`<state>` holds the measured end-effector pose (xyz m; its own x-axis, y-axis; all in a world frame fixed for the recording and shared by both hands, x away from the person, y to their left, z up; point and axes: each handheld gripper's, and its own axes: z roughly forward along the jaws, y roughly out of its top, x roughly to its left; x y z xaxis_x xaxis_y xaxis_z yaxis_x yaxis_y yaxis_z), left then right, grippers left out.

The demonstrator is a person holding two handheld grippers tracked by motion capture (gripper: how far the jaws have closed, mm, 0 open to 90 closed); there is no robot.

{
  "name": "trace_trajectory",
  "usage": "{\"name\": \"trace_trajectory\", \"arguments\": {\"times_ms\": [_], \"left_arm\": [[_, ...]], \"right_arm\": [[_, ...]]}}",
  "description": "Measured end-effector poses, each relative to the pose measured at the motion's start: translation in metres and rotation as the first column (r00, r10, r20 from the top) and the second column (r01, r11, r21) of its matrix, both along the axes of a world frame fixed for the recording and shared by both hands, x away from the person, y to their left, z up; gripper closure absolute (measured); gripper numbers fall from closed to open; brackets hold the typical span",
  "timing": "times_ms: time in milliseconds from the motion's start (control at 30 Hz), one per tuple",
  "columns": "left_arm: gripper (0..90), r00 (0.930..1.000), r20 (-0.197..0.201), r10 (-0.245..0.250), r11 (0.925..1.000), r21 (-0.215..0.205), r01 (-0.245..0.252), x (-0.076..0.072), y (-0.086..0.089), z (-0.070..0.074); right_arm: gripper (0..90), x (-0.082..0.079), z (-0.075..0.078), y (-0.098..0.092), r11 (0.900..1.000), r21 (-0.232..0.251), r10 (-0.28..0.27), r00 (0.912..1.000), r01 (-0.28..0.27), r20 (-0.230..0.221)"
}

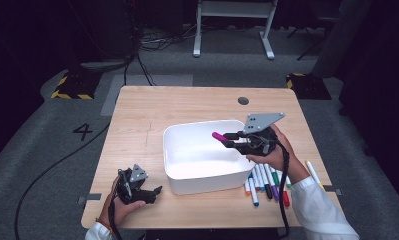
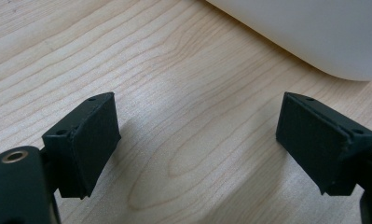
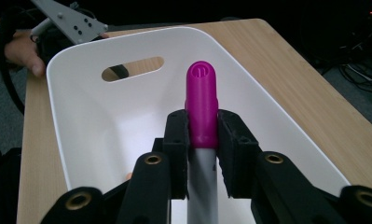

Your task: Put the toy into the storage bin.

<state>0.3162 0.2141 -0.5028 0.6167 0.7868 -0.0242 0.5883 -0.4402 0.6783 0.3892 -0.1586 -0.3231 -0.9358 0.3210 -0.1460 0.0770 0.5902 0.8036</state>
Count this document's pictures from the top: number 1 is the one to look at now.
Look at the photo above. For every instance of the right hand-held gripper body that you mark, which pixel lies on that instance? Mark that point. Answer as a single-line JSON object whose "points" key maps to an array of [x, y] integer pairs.
{"points": [[258, 143]]}

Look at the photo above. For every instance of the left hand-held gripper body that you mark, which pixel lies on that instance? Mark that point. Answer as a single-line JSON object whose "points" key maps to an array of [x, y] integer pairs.
{"points": [[132, 190]]}

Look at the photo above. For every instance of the magenta marker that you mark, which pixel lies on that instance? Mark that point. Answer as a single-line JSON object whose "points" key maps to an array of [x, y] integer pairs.
{"points": [[217, 135]]}

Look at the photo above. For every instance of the white plastic bin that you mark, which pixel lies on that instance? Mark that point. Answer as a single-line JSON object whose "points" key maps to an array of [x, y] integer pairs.
{"points": [[200, 160]]}

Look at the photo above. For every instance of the light blue marker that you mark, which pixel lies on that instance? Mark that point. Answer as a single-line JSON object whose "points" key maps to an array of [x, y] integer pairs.
{"points": [[261, 181]]}

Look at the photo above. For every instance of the brown marker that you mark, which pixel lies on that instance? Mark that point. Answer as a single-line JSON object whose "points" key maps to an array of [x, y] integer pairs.
{"points": [[256, 182]]}

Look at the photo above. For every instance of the dark green marker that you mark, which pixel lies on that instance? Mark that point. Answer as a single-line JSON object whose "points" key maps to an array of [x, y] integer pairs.
{"points": [[276, 180]]}

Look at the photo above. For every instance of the light green marker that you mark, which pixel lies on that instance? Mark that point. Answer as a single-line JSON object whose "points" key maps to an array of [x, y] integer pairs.
{"points": [[288, 183]]}

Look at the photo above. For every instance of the black marker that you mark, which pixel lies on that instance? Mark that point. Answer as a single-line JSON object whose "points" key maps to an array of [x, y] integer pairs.
{"points": [[269, 194]]}

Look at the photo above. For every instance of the purple marker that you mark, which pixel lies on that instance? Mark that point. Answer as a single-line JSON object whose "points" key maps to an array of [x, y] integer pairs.
{"points": [[275, 196]]}

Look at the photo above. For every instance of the yellow marker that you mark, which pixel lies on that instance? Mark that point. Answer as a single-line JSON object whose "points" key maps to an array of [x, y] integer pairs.
{"points": [[313, 173]]}

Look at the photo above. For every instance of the person's left hand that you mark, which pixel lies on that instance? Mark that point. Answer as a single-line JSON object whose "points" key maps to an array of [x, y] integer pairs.
{"points": [[118, 211]]}

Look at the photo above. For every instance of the person's right hand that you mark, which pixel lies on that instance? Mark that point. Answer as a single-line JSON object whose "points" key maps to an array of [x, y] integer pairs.
{"points": [[280, 158]]}

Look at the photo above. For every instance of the dark round table grommet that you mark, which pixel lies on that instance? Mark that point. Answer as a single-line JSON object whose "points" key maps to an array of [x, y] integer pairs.
{"points": [[243, 100]]}

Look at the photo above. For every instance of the grey tape piece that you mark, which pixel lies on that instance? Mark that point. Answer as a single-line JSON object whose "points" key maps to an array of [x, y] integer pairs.
{"points": [[93, 196], [336, 191]]}

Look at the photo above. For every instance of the orange marker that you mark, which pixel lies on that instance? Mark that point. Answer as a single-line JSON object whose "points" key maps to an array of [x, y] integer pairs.
{"points": [[247, 191]]}

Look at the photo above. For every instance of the dark blue marker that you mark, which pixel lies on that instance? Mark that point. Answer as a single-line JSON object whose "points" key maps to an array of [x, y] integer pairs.
{"points": [[254, 200]]}

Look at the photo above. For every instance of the yellow black striped floor mat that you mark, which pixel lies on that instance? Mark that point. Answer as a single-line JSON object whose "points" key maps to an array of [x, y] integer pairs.
{"points": [[308, 87], [77, 85]]}

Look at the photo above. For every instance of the grey round stand base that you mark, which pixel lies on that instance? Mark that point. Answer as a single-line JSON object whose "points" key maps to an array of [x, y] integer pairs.
{"points": [[103, 65]]}

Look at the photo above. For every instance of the grey curtain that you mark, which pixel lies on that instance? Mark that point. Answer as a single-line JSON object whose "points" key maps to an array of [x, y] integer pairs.
{"points": [[340, 40]]}

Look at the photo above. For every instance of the white desk frame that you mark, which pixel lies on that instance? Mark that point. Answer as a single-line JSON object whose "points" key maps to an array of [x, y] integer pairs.
{"points": [[198, 33]]}

